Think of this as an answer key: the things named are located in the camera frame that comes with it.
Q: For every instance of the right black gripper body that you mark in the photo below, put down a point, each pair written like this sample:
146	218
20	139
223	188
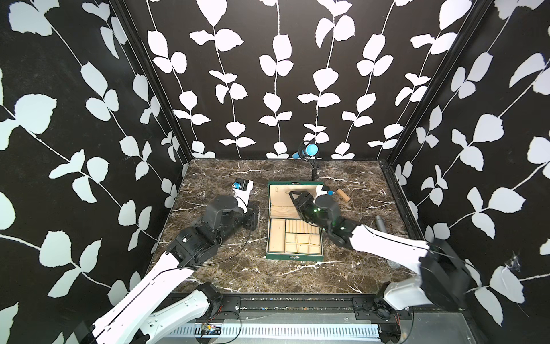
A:
308	210

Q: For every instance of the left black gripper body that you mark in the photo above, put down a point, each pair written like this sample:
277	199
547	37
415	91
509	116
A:
249	216

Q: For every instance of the green jewelry box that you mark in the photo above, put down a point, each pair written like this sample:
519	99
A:
289	237

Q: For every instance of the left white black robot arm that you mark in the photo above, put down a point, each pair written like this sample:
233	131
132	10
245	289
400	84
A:
138	317

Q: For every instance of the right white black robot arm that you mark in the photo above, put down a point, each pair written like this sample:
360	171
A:
441	278

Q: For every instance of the wooden block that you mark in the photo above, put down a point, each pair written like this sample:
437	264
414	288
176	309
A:
343	195

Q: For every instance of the blue microphone on tripod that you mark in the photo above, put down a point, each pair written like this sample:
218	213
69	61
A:
308	152

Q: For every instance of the grey cylinder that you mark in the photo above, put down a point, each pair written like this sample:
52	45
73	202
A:
380	224

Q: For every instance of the small circuit board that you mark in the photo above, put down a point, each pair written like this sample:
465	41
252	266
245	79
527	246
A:
209	329

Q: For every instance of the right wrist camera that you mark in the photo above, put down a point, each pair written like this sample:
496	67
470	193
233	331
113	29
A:
322	190

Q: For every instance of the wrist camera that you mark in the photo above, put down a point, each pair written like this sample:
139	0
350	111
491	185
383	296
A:
322	190
241	192

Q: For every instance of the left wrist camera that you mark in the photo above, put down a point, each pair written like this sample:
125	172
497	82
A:
241	192

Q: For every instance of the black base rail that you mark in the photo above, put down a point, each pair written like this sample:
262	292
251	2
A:
360	306

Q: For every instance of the white slotted cable duct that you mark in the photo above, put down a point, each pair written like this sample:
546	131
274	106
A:
310	332

